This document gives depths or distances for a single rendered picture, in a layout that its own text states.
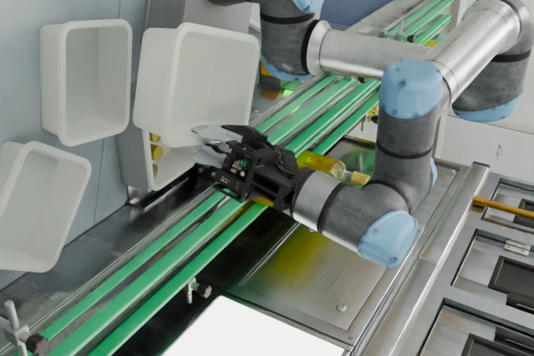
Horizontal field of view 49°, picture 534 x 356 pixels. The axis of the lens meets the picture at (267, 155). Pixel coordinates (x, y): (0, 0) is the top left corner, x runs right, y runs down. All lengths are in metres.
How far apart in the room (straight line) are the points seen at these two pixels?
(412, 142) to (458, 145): 7.15
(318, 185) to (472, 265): 0.92
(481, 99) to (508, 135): 6.59
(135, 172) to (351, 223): 0.67
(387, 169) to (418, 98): 0.11
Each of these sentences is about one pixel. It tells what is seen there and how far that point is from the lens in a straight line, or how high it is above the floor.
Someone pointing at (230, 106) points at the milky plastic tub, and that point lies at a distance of 0.99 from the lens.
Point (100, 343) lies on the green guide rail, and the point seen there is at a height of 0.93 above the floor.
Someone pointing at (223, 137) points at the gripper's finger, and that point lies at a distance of 0.85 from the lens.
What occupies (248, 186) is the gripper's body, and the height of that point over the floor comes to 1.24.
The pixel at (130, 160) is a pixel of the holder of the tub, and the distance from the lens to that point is 1.30.
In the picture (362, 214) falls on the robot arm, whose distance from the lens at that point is 0.74.
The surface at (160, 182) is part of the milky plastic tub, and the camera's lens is 1.33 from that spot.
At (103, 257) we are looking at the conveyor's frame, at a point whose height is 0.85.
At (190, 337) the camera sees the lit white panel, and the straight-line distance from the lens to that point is 1.30.
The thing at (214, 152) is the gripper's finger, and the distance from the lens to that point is 0.88.
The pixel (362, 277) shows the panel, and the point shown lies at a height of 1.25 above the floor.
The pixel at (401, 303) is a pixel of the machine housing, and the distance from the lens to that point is 1.41.
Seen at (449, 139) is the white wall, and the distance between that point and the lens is 7.91.
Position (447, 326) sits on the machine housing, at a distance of 1.44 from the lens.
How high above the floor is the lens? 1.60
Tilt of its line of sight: 26 degrees down
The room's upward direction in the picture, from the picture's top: 106 degrees clockwise
